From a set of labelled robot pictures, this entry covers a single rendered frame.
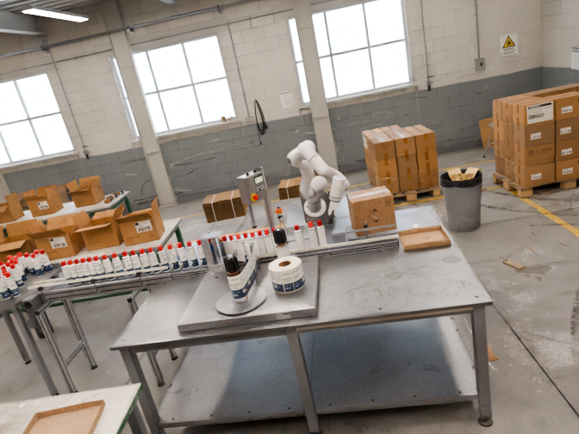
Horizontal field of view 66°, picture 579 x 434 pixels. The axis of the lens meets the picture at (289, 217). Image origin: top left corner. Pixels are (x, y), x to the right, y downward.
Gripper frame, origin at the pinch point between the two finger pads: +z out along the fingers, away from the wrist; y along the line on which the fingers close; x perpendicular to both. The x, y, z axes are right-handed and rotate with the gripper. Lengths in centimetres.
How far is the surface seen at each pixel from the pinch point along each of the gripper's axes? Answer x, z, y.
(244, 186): -62, -14, 0
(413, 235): 60, 4, -10
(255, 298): -38, 34, 61
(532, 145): 232, -41, -262
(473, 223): 166, 44, -188
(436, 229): 75, -3, -13
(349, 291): 15, 20, 56
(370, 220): 29.1, 1.4, -19.8
